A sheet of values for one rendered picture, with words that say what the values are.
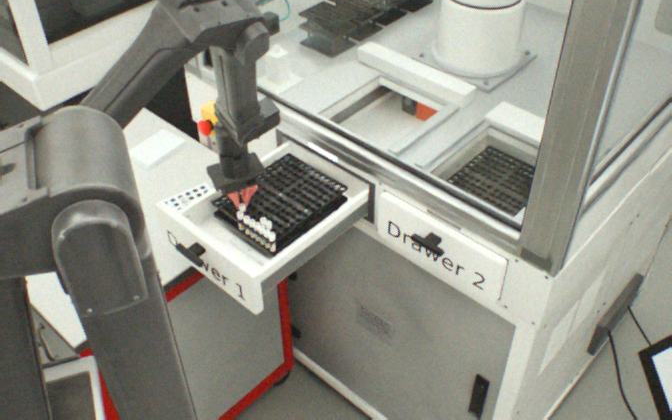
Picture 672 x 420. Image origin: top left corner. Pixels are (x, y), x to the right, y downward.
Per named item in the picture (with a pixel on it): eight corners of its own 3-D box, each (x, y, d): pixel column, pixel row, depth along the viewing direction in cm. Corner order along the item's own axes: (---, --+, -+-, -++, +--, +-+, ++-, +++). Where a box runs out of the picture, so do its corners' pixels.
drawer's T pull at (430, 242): (441, 258, 131) (441, 253, 130) (409, 239, 135) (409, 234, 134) (452, 248, 133) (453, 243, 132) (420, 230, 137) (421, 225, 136)
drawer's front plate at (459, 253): (494, 305, 133) (503, 265, 125) (377, 233, 148) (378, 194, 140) (499, 299, 134) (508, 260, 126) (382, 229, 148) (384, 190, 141)
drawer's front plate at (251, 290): (257, 316, 131) (252, 276, 124) (163, 242, 146) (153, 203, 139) (264, 310, 132) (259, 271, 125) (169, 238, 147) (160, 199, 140)
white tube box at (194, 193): (175, 235, 156) (172, 223, 153) (159, 214, 161) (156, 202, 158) (224, 213, 161) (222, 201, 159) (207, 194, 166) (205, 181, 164)
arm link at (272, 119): (217, 95, 120) (247, 132, 119) (267, 67, 126) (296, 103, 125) (205, 128, 130) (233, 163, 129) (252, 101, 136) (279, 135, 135)
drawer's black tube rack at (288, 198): (273, 266, 138) (271, 243, 134) (215, 225, 147) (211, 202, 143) (348, 209, 151) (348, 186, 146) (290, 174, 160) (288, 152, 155)
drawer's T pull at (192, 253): (199, 269, 129) (198, 264, 128) (175, 249, 133) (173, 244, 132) (214, 258, 131) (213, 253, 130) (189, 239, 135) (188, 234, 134)
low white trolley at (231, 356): (148, 519, 183) (73, 347, 133) (29, 384, 215) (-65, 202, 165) (300, 382, 215) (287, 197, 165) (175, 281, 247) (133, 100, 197)
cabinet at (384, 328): (484, 521, 182) (544, 335, 129) (226, 317, 235) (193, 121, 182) (640, 312, 235) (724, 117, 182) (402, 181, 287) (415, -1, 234)
